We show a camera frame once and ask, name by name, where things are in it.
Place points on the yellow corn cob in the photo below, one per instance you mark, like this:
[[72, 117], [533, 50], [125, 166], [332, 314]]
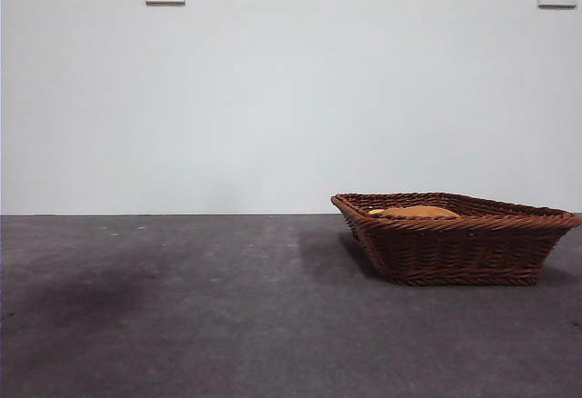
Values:
[[375, 211]]

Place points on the brown wicker basket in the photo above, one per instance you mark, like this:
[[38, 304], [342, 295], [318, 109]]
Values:
[[454, 252]]

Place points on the brown potato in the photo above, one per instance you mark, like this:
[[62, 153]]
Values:
[[423, 211]]

